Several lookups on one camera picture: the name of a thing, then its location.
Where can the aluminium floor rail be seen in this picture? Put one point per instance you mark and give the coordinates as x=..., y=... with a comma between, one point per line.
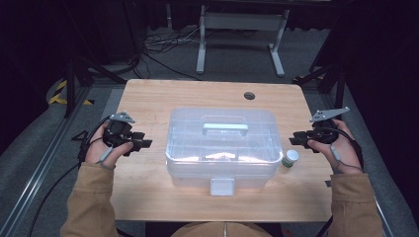
x=382, y=214
x=36, y=171

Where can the grey metal table frame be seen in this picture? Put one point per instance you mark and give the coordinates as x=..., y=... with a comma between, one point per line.
x=240, y=21

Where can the yellow black hazard tape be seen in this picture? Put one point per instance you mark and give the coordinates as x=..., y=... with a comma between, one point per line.
x=59, y=95

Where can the person's right hand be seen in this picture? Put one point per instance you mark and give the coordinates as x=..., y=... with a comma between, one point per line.
x=346, y=154

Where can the person's torso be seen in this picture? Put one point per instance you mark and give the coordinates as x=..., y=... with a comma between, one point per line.
x=224, y=230

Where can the black metal stand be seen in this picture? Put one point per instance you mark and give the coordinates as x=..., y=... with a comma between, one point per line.
x=70, y=85
x=339, y=85

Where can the small green-capped bottle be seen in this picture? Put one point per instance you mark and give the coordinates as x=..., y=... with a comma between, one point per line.
x=290, y=158

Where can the clear plastic storage box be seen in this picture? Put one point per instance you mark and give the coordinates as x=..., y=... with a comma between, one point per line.
x=224, y=148

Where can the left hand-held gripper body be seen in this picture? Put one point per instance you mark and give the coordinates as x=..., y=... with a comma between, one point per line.
x=116, y=131

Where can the person's left hand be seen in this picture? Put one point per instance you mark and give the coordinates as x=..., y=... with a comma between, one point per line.
x=99, y=153

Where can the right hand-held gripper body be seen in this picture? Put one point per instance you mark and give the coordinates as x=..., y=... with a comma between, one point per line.
x=322, y=131

